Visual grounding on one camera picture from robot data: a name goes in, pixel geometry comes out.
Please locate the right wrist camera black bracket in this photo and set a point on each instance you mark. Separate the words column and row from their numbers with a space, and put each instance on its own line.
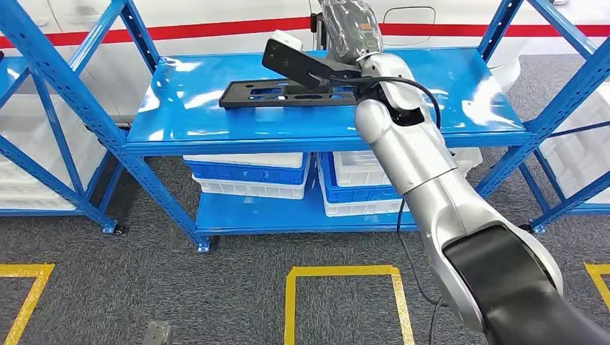
column 295, row 62

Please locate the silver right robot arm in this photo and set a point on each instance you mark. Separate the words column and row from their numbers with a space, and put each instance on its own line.
column 419, row 157

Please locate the black plastic panel part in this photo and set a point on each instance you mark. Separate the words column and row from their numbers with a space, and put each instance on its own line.
column 248, row 97

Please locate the blue metal shelf rack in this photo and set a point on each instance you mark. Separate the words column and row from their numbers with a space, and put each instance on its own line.
column 572, row 202
column 214, row 124
column 62, row 185

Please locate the black stanchion post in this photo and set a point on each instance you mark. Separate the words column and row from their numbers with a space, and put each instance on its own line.
column 314, row 24

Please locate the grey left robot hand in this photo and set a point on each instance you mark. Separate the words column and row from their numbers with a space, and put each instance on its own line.
column 157, row 334

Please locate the yellow floor tape square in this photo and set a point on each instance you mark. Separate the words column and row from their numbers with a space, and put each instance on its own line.
column 29, row 304
column 598, row 269
column 290, row 309

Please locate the blue plastic crate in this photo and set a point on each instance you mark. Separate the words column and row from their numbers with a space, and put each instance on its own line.
column 352, row 194
column 238, row 175

